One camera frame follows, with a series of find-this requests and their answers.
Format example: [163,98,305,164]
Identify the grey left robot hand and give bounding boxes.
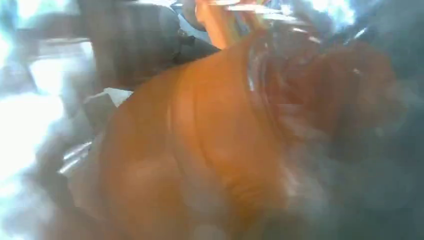
[76,0,221,92]

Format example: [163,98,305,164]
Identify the orange detergent bottle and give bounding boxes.
[194,0,268,51]
[64,29,410,240]

